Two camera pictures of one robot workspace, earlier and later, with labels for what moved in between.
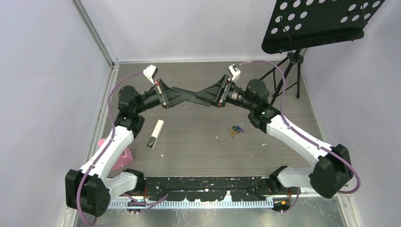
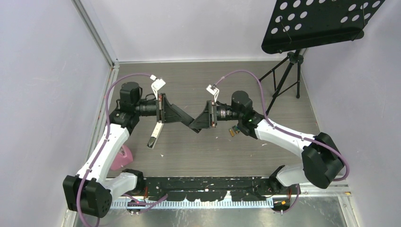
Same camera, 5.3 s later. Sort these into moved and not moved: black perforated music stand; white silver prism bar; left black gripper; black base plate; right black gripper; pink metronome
Moved: left black gripper; right black gripper
Not moved: black base plate; pink metronome; white silver prism bar; black perforated music stand
